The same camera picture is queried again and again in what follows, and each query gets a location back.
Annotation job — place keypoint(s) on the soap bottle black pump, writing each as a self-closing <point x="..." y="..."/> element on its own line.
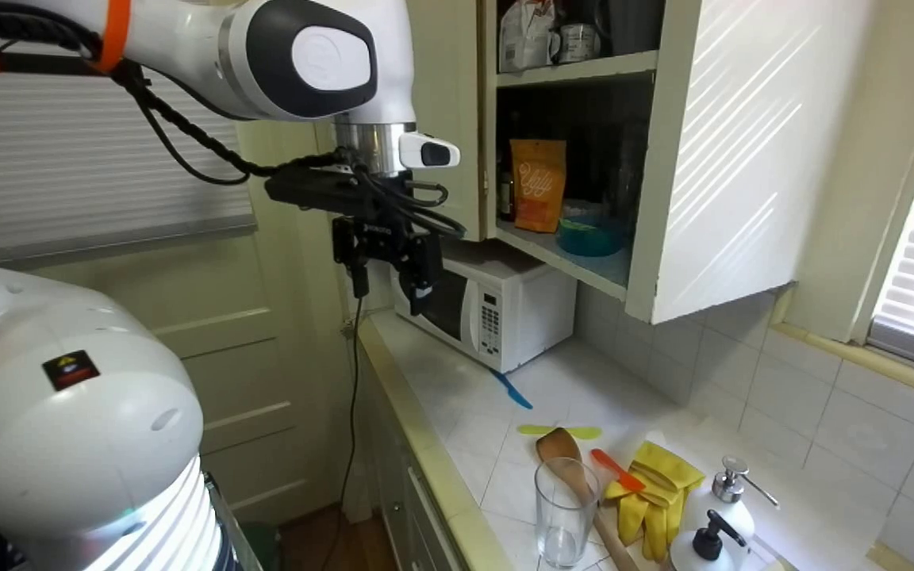
<point x="707" y="540"/>

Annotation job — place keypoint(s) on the cream base cabinet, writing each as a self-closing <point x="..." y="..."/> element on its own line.
<point x="405" y="497"/>

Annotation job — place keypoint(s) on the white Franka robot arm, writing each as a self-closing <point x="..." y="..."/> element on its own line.
<point x="56" y="424"/>

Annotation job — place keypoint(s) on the cream cabinet door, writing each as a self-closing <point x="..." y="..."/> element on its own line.
<point x="752" y="136"/>

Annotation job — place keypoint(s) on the blue plastic utensil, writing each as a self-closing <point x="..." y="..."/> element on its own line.
<point x="512" y="387"/>

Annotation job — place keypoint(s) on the clear glass cup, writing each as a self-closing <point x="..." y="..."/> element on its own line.
<point x="564" y="524"/>

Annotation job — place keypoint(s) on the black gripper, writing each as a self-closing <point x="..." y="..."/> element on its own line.
<point x="388" y="243"/>

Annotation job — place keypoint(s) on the wooden spoon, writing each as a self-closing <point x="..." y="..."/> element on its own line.
<point x="566" y="459"/>

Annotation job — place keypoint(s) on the teal bowl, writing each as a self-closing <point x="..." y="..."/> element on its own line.
<point x="592" y="237"/>

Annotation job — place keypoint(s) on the cream wall cabinet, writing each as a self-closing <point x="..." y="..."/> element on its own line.
<point x="642" y="209"/>

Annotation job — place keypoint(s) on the grey window blind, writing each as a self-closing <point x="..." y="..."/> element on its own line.
<point x="65" y="168"/>

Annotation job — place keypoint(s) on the cream panelled door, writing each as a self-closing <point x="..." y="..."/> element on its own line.
<point x="245" y="350"/>

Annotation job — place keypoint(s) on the yellow rubber gloves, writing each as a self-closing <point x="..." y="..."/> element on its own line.
<point x="661" y="497"/>

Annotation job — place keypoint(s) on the soap bottle silver pump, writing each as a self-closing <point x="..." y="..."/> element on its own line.
<point x="732" y="497"/>

